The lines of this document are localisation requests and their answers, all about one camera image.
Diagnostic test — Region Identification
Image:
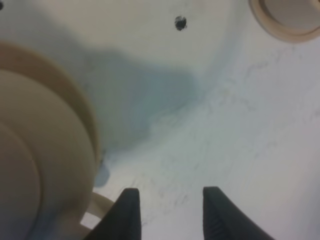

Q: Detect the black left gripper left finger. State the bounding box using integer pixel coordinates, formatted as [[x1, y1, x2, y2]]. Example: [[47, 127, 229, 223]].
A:
[[84, 188, 142, 240]]

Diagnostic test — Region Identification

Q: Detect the beige far saucer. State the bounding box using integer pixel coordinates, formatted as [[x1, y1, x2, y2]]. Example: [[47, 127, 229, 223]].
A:
[[249, 0, 320, 43]]

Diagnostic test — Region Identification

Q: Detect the beige teapot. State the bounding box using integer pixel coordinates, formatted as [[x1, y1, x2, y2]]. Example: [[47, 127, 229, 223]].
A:
[[0, 42, 113, 240]]

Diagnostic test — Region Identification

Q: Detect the beige far teacup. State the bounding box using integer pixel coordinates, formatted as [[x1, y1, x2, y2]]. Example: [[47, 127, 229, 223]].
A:
[[260, 0, 320, 30]]

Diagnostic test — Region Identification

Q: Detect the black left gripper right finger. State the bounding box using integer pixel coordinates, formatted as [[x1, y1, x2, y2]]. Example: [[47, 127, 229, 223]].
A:
[[202, 186, 272, 240]]

